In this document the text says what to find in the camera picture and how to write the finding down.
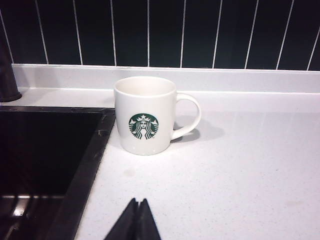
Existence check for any black kitchen sink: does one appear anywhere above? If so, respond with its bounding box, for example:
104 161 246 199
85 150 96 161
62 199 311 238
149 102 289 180
0 105 116 240

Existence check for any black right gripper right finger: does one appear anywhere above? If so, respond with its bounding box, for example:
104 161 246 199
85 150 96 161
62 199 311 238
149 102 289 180
136 198 162 240

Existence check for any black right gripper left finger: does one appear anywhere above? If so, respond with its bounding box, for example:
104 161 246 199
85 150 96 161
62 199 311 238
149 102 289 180
103 197 138 240

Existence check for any white mug with green logo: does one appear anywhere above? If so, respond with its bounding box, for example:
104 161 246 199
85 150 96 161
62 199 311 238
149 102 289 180
113 76 202 156

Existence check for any dark metal faucet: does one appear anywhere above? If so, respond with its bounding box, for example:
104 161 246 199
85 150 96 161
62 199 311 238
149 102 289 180
0 37 24 103

